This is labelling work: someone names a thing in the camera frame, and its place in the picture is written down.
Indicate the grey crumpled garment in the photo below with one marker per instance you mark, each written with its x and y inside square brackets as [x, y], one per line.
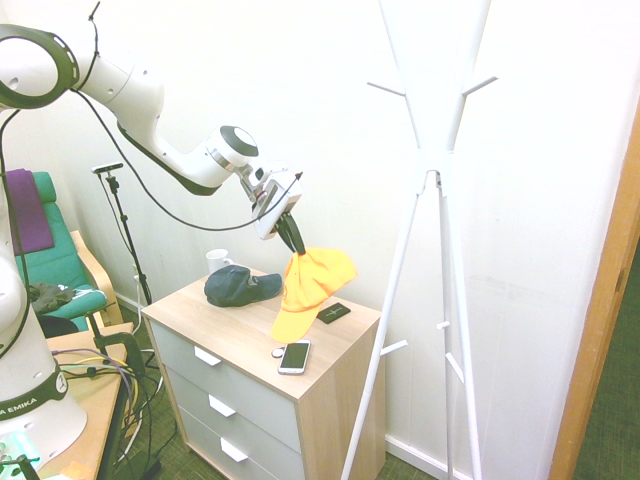
[50, 295]

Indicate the black card wallet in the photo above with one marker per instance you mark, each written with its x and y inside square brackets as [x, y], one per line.
[334, 313]

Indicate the dark blue baseball cap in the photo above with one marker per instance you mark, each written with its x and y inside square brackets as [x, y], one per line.
[230, 287]

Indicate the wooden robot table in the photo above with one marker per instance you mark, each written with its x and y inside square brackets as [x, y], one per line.
[95, 415]

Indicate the white smartphone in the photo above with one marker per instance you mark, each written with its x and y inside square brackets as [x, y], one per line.
[295, 356]

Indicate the white mug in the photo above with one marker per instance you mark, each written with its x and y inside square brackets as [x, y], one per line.
[217, 260]

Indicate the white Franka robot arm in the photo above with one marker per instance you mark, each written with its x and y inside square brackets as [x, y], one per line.
[135, 100]

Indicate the black camera tripod stand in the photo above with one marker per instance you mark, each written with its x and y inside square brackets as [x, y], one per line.
[125, 225]

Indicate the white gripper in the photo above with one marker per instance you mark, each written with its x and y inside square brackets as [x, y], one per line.
[282, 197]

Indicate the wooden chest of drawers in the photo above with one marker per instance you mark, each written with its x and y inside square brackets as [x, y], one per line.
[340, 400]

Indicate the white coat rack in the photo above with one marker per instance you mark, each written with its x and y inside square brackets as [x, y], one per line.
[432, 155]

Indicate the purple cloth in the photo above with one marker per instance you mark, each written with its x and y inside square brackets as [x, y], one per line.
[27, 210]

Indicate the green armchair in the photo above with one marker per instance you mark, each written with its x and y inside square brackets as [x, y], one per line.
[55, 260]

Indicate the small round silver coin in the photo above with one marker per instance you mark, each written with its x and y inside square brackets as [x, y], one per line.
[277, 352]

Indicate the black C-clamp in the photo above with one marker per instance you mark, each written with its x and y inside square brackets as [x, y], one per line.
[132, 350]

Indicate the yellow baseball cap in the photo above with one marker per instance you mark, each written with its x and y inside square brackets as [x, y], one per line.
[320, 280]

